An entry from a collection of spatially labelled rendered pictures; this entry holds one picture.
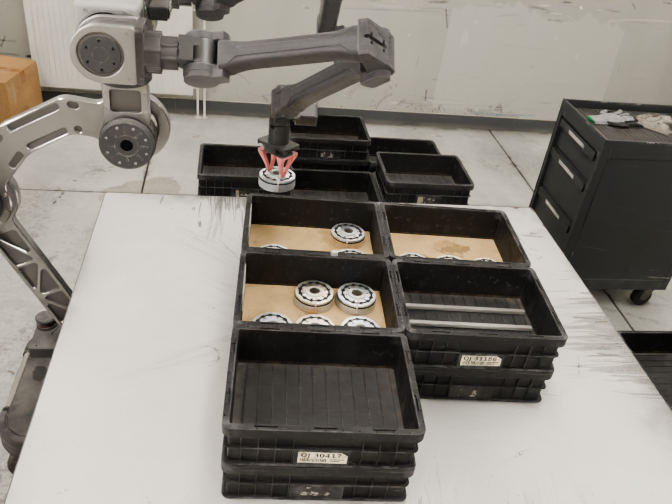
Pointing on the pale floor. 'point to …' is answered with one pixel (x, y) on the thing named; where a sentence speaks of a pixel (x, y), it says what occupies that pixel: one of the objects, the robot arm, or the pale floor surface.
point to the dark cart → (609, 197)
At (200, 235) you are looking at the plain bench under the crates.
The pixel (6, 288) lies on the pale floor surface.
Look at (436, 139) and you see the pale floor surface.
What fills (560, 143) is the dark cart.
